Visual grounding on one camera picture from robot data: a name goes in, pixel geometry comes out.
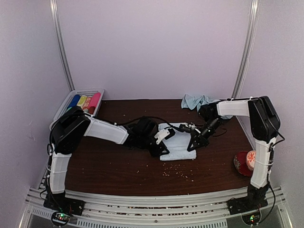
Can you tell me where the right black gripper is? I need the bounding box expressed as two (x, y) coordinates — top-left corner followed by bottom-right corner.
(188, 117), (222, 151)

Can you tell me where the light blue towel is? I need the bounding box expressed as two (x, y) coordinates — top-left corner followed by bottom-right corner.
(181, 94), (221, 112)
(158, 123), (197, 162)

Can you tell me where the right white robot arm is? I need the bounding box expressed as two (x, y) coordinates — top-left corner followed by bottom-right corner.
(180, 96), (280, 214)

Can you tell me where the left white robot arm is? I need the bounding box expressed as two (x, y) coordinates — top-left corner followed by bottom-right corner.
(47, 107), (170, 211)

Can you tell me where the crumpled light blue towel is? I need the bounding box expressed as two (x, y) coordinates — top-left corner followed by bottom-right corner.
(181, 94), (221, 112)

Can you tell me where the red floral bowl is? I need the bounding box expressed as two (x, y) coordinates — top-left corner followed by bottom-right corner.
(233, 151), (253, 177)

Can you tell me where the orange white patterned bowl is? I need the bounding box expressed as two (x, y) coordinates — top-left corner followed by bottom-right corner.
(246, 151), (256, 171)

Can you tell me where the pink rolled towel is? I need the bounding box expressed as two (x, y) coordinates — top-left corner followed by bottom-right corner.
(88, 93), (101, 114)

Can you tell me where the patterned orange rolled towel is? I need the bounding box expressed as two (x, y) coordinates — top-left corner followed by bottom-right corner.
(82, 97), (92, 113)

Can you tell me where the white plastic basket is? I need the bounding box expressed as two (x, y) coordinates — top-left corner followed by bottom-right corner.
(49, 88), (105, 130)

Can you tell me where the yellow rolled towel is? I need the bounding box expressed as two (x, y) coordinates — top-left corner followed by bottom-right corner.
(77, 95), (87, 109)

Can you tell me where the blue rolled towel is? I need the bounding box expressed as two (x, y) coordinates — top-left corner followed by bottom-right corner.
(68, 94), (81, 108)

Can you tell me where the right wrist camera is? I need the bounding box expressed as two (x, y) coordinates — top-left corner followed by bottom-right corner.
(179, 123), (201, 134)

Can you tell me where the right aluminium frame post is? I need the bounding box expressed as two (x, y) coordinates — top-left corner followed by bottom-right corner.
(231, 0), (259, 99)

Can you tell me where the aluminium frame post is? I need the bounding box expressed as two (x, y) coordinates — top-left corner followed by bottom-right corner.
(49, 0), (75, 91)
(231, 0), (259, 99)

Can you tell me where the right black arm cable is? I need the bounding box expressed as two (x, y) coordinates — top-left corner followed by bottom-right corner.
(213, 125), (285, 225)

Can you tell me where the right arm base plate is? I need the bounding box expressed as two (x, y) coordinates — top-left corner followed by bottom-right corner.
(227, 197), (268, 215)

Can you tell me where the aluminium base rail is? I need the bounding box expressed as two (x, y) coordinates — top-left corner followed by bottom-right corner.
(17, 186), (294, 228)

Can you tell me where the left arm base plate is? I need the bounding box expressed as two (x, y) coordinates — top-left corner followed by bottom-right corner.
(43, 197), (85, 216)

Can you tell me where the left aluminium frame post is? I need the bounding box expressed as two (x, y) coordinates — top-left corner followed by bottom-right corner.
(49, 0), (75, 91)

